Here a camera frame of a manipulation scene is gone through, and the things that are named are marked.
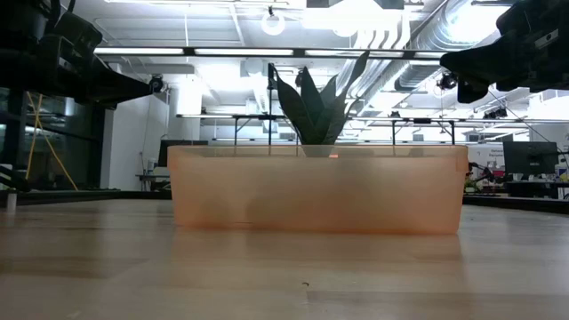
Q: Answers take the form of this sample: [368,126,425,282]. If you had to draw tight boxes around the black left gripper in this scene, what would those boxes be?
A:
[46,12,155,110]

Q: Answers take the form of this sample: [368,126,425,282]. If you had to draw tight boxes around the black computer monitor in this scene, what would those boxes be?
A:
[158,140,209,168]
[503,140,559,175]

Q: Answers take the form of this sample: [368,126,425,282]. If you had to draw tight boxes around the long ceiling light strip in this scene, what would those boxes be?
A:
[92,46,445,61]

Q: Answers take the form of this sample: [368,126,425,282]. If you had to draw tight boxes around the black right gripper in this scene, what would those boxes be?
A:
[439,0,562,104]

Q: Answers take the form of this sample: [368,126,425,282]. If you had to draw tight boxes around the black tripod stand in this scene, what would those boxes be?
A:
[265,61,279,156]

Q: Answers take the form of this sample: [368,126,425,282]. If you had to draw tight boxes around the yellow hanging cord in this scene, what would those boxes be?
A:
[25,92,79,192]

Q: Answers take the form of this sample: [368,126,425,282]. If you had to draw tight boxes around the black aluminium table frame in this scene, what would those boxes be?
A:
[0,188,569,215]

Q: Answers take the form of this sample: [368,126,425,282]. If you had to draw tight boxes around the white ring lamp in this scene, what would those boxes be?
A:
[260,11,286,37]

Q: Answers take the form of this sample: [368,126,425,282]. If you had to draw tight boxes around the translucent orange plastic basket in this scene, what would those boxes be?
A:
[167,144,470,236]

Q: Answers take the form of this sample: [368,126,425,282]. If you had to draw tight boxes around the green spiky succulent plant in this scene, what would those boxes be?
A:
[271,51,371,146]

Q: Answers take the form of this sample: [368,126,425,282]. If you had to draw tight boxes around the black office desk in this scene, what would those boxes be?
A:
[505,180,569,200]

